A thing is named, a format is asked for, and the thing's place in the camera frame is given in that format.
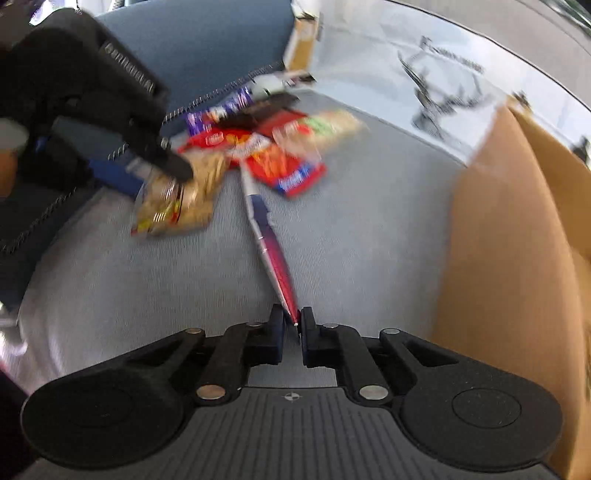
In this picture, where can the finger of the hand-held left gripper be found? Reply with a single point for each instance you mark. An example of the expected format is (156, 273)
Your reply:
(113, 177)
(173, 167)

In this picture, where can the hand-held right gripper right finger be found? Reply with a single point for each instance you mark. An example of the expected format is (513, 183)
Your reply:
(307, 339)

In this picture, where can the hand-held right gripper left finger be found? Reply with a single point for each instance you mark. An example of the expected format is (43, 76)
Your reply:
(277, 334)

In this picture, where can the peanut snack bag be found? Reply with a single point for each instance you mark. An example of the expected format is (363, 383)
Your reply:
(194, 198)

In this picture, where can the red and blue snack packet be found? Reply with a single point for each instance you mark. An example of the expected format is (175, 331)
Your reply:
(272, 258)

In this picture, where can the purple snack packet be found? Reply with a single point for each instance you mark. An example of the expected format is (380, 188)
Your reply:
(231, 104)

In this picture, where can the dark brown snack packet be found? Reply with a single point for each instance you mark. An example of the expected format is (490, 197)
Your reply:
(258, 113)

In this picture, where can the green label cracker packet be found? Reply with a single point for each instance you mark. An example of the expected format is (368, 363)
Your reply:
(323, 127)

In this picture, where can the cardboard box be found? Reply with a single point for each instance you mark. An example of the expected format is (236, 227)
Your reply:
(508, 254)

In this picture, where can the red snack bag orange sticks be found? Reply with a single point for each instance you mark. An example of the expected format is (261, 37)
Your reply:
(281, 168)

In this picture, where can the blue sofa cushion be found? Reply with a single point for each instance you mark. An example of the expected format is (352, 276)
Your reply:
(207, 46)

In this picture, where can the white snack packet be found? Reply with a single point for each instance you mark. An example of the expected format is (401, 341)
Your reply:
(277, 83)

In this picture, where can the deer print tablecloth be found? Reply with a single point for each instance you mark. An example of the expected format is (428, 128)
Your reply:
(378, 50)

